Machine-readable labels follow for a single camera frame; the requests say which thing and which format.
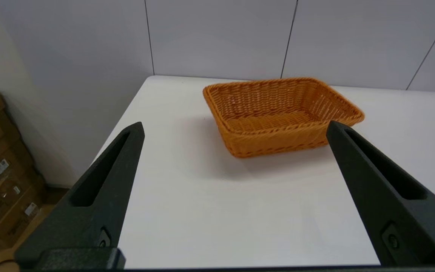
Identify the orange woven wicker basket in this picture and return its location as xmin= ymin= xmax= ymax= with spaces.
xmin=202 ymin=77 xmax=365 ymax=158

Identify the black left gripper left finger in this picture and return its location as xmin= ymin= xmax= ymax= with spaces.
xmin=14 ymin=122 xmax=145 ymax=269

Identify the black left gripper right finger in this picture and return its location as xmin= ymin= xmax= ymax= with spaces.
xmin=326 ymin=121 xmax=435 ymax=266

